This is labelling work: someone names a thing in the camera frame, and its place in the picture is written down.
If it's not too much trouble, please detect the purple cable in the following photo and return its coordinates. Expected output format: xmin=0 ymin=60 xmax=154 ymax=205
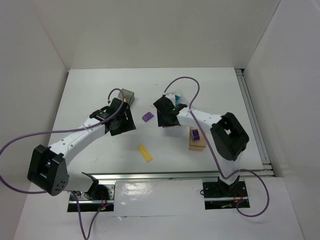
xmin=0 ymin=87 xmax=126 ymax=240
xmin=163 ymin=76 xmax=270 ymax=217

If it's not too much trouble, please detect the yellow long lego plate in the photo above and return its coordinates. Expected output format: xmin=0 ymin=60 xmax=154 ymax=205
xmin=137 ymin=145 xmax=153 ymax=163

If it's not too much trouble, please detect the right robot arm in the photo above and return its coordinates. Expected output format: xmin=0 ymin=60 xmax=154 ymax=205
xmin=153 ymin=95 xmax=250 ymax=188

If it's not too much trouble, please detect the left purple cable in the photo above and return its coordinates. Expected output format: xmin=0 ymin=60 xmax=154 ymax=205
xmin=0 ymin=87 xmax=126 ymax=240

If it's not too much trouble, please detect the purple square lego brick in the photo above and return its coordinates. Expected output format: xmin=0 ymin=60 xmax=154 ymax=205
xmin=190 ymin=129 xmax=200 ymax=141

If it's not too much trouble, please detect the teal curved lego brick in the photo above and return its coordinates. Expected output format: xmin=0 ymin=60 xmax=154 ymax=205
xmin=175 ymin=95 xmax=181 ymax=105

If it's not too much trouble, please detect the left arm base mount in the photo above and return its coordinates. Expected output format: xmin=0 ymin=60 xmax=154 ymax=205
xmin=75 ymin=181 xmax=116 ymax=213

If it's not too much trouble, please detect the clear plastic container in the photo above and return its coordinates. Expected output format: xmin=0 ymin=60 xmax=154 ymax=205
xmin=166 ymin=89 xmax=190 ymax=107

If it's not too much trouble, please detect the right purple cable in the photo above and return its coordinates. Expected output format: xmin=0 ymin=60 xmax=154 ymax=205
xmin=163 ymin=76 xmax=270 ymax=217

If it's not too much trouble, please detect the purple curved lego brick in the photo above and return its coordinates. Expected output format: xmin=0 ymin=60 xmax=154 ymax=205
xmin=141 ymin=111 xmax=154 ymax=122

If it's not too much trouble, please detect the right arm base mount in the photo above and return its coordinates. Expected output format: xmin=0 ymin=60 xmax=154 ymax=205
xmin=200 ymin=181 xmax=250 ymax=210

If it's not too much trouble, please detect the wooden tan container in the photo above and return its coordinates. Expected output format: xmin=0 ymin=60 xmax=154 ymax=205
xmin=188 ymin=127 xmax=207 ymax=152

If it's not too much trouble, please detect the aluminium side rail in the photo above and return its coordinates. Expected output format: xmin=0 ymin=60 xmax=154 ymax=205
xmin=234 ymin=68 xmax=276 ymax=177

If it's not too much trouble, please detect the dark smoky plastic container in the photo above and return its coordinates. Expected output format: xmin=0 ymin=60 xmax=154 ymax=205
xmin=121 ymin=88 xmax=135 ymax=106

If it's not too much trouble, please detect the aluminium front rail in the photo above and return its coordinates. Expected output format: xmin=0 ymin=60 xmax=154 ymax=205
xmin=89 ymin=171 xmax=219 ymax=182

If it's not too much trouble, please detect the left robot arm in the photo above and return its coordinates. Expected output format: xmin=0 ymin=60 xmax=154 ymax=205
xmin=27 ymin=98 xmax=136 ymax=196

